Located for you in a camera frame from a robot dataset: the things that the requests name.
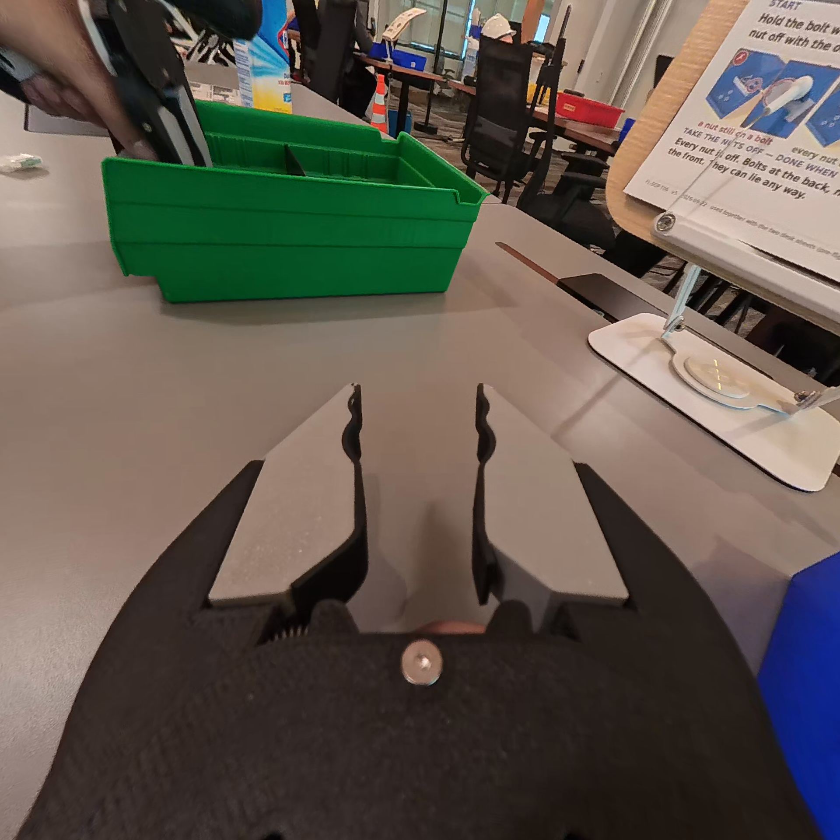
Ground black desk cable cover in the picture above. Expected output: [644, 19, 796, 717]
[25, 105, 111, 137]
[556, 272, 667, 324]

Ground red plastic bin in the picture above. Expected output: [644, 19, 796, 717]
[556, 92, 626, 130]

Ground wooden office desk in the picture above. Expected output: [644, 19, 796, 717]
[532, 108, 624, 158]

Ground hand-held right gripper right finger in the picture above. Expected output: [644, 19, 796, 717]
[471, 384, 631, 632]

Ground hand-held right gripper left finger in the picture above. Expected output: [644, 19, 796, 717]
[207, 384, 370, 621]

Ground printed instruction sheet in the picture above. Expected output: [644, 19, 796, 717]
[623, 0, 840, 277]

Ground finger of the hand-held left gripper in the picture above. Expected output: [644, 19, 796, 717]
[171, 87, 214, 168]
[139, 97, 199, 166]

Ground green plastic bin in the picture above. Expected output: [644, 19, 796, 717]
[101, 100, 490, 304]

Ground disinfecting wipes canister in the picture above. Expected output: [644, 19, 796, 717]
[233, 0, 294, 114]

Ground blue plastic bin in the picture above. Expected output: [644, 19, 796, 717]
[369, 42, 427, 72]
[758, 551, 840, 840]

